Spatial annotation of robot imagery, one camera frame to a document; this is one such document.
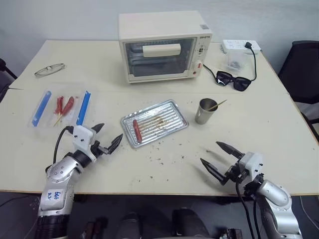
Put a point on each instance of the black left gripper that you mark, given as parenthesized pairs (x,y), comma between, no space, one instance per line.
(95,149)

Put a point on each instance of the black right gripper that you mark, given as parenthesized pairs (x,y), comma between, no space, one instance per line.
(235,173)

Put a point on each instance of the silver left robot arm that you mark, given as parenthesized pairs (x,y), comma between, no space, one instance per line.
(58,179)

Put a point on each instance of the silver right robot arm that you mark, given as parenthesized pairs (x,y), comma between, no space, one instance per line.
(276,199)

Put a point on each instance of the thin rod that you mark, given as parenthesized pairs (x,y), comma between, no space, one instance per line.
(220,103)

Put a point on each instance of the plastic bag with sausages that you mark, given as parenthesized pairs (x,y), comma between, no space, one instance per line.
(52,87)

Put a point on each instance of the blue box clip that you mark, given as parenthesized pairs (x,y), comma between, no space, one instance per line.
(41,108)
(83,107)

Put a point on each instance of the stainless steel cup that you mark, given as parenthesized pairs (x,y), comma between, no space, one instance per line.
(205,113)

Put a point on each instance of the ribbed metal baking tray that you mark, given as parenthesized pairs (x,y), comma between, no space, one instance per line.
(169,117)

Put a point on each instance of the dark rounded shape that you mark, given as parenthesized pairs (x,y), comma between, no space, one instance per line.
(132,226)
(188,224)

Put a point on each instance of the black sunglasses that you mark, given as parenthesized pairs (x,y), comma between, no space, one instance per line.
(240,83)

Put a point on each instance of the dark reddish block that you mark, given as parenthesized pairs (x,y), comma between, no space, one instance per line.
(96,229)

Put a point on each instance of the clear plastic container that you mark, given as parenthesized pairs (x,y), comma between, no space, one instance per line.
(235,61)

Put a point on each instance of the dark chair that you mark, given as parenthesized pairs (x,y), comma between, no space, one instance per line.
(6,82)

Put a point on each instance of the white power strip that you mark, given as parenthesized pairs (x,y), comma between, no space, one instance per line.
(234,44)

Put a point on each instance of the cream white toaster oven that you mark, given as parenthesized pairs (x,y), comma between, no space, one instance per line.
(159,27)

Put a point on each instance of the black mesh office chair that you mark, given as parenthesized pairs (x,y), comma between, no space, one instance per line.
(301,64)

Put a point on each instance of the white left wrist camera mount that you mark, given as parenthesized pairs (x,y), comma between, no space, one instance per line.
(82,138)

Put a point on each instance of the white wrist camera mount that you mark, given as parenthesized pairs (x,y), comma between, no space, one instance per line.
(82,138)
(250,163)

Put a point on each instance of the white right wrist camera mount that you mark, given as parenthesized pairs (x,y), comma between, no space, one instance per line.
(250,163)

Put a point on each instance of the clear frame eyeglasses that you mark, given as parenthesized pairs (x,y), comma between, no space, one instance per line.
(49,67)

